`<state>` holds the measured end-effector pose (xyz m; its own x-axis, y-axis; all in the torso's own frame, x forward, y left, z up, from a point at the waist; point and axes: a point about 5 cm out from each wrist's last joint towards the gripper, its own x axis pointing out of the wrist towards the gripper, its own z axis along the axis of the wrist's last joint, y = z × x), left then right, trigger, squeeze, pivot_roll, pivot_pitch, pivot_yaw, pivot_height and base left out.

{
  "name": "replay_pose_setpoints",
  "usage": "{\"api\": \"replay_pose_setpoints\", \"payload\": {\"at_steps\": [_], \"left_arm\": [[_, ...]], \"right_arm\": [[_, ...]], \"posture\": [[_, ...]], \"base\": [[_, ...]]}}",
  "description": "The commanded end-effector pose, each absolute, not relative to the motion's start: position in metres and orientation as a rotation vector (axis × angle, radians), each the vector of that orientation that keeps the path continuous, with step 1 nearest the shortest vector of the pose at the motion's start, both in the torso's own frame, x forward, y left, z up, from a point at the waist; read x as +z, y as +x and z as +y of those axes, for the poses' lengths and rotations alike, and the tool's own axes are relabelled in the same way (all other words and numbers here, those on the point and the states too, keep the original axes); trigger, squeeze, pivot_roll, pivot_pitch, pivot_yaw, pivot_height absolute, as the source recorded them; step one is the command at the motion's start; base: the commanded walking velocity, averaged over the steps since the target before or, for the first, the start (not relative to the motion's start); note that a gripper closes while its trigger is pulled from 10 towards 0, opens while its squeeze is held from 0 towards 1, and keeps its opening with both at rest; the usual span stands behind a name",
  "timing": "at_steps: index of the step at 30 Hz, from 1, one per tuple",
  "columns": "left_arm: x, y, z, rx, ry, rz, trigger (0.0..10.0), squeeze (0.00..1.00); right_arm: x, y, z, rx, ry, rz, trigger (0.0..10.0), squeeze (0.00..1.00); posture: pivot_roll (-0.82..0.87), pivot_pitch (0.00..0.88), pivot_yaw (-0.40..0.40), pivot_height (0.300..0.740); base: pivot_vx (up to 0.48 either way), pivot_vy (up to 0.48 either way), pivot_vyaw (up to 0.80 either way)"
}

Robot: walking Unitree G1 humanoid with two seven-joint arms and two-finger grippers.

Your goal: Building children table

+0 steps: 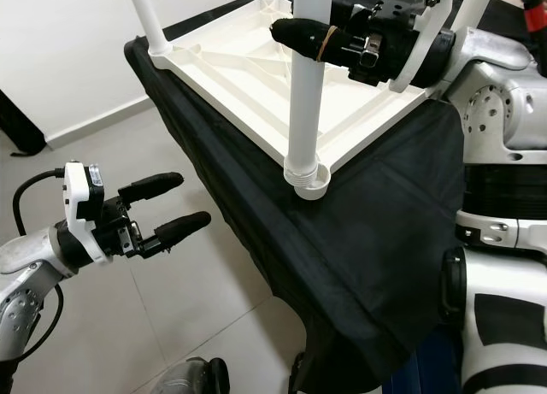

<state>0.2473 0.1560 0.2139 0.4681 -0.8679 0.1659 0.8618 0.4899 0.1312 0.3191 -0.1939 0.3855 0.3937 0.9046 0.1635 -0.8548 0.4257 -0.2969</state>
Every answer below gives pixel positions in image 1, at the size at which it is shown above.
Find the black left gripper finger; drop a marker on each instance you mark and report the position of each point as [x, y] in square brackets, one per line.
[175, 233]
[152, 186]

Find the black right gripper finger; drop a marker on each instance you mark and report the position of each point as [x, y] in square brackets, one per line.
[363, 16]
[312, 40]

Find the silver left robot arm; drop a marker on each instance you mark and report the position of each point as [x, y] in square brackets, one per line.
[34, 270]

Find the black floor bin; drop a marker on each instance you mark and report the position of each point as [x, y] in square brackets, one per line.
[24, 125]

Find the black robot left foot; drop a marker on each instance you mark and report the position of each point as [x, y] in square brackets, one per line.
[192, 379]

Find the black robot foot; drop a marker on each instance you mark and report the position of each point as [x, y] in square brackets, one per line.
[299, 377]
[192, 379]

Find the black robot right foot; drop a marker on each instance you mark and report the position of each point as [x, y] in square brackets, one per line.
[299, 377]

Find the black tablecloth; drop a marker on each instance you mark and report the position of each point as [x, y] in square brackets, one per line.
[376, 240]

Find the dark blue dustpan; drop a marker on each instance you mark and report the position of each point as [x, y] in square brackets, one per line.
[423, 368]

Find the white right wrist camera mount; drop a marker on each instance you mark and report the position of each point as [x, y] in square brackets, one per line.
[423, 61]

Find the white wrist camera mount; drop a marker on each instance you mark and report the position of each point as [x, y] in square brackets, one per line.
[79, 202]
[423, 61]

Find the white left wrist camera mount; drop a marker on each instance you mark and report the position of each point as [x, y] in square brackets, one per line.
[79, 202]

